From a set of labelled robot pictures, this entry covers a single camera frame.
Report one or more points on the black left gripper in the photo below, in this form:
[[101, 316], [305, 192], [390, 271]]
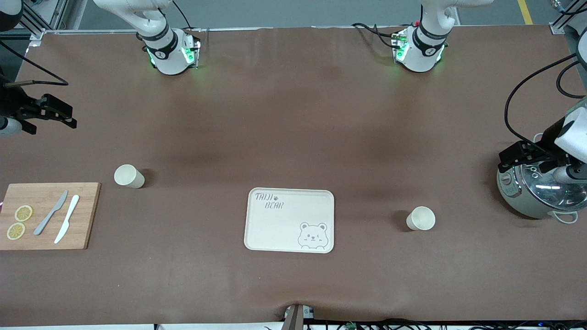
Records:
[[545, 143]]

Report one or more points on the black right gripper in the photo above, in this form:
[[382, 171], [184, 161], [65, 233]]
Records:
[[13, 103]]

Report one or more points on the white IKEA cup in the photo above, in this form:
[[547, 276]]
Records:
[[422, 218], [126, 175]]

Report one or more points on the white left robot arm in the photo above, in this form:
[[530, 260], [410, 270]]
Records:
[[422, 55]]

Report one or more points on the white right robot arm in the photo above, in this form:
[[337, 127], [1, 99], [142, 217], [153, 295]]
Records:
[[169, 59]]

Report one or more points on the cream bear print tray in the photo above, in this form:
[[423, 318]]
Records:
[[275, 229]]

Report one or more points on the grey electric cooker pot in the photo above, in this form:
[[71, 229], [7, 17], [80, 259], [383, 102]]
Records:
[[518, 201]]

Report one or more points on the glass lid with copper knob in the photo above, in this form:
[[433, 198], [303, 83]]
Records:
[[545, 192]]

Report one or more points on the grey plastic knife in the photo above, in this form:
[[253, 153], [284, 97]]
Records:
[[50, 213]]

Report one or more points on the white plastic knife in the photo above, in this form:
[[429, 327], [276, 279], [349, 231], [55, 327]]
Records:
[[69, 215]]

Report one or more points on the lemon slice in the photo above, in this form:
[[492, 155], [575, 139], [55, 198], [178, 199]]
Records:
[[23, 213], [16, 231]]

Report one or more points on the bamboo cutting board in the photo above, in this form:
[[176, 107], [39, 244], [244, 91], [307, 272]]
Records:
[[87, 220]]

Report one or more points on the brown table cover mat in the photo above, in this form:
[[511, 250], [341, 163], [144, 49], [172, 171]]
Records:
[[293, 137]]

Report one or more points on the aluminium frame rail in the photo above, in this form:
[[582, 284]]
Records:
[[566, 20], [41, 18]]

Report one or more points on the metal bracket at table edge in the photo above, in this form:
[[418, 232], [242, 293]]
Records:
[[293, 318]]

